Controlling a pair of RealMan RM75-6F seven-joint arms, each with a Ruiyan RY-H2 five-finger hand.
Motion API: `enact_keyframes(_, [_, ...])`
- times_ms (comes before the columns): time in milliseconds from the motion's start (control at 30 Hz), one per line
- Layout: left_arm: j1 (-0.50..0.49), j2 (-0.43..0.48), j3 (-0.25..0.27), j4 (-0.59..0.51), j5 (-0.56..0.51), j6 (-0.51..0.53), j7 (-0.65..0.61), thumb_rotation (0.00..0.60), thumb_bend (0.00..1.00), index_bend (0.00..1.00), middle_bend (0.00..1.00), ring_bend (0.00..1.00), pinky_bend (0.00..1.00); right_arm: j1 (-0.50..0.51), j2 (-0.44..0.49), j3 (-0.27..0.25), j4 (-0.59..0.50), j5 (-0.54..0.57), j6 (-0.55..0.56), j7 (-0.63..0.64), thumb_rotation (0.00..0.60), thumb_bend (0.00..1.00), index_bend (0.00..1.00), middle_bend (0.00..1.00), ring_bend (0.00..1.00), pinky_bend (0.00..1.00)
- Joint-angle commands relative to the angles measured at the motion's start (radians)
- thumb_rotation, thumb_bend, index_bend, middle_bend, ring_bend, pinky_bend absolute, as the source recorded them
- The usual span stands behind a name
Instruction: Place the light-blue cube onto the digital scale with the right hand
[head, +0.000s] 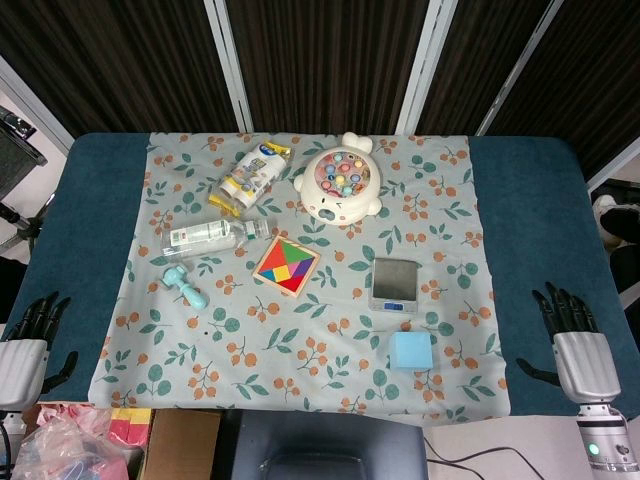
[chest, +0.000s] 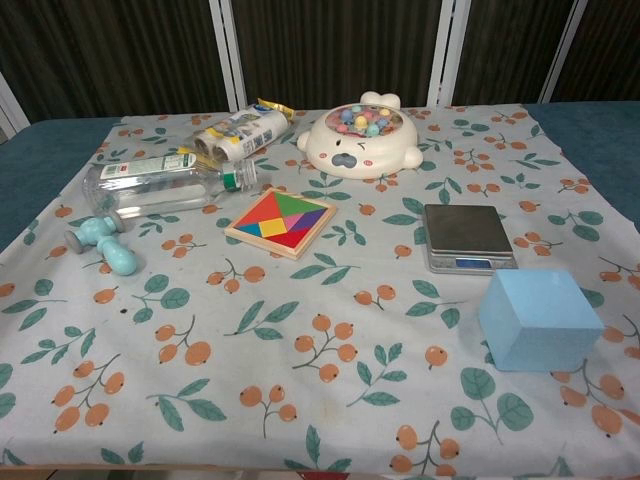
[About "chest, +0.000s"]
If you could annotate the silver digital kitchen scale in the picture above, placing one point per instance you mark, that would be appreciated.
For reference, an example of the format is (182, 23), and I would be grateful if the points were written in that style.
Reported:
(466, 232)

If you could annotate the floral fruit print tablecloth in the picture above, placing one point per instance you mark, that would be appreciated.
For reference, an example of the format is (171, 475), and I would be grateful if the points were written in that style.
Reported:
(280, 325)

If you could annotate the clear plastic bottle green cap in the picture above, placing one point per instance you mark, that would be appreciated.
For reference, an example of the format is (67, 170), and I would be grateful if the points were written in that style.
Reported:
(150, 185)

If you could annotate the light blue toy hammer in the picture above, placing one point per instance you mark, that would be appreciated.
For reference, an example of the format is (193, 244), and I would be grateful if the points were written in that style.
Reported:
(102, 242)

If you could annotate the pack of white rolls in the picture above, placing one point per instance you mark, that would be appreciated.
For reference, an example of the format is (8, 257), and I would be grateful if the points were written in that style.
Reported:
(245, 132)

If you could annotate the white folding screen frame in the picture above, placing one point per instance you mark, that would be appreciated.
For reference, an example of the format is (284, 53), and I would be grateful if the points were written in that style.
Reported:
(227, 50)

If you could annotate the light blue foam cube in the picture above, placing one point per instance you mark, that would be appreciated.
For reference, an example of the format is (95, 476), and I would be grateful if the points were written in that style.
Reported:
(537, 320)

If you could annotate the colourful wooden tangram puzzle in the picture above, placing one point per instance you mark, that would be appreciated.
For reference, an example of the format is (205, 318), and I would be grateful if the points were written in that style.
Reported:
(282, 221)

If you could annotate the cream seal fishing toy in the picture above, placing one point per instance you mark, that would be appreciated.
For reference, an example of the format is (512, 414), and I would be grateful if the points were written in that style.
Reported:
(357, 137)

